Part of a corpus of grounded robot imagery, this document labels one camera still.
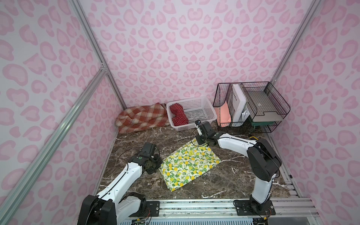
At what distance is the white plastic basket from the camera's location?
106 centimetres

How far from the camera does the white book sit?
0.92 metres

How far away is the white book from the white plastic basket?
135 mm
